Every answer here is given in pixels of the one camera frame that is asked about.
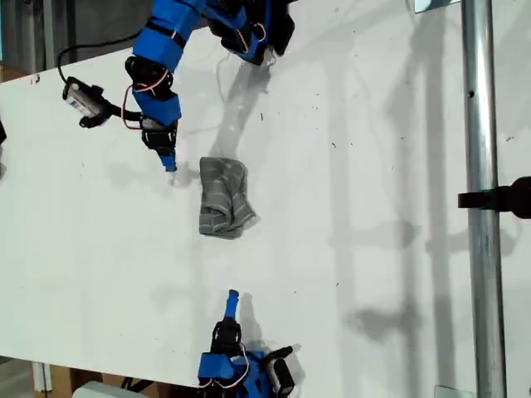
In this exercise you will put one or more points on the brown cardboard box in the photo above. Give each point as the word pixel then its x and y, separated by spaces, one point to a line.
pixel 62 379
pixel 10 74

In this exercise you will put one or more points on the black clamp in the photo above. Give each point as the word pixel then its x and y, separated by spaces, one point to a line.
pixel 510 199

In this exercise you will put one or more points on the black camera box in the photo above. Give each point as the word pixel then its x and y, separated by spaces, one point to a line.
pixel 284 375
pixel 89 103

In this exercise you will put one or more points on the steel post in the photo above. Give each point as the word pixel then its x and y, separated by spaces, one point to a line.
pixel 481 124

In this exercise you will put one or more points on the small black object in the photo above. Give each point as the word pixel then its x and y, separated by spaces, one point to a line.
pixel 2 133

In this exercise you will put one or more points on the grey striped towel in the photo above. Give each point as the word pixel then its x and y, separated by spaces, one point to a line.
pixel 220 195

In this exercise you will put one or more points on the white plastic container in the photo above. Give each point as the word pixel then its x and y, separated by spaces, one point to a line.
pixel 97 390

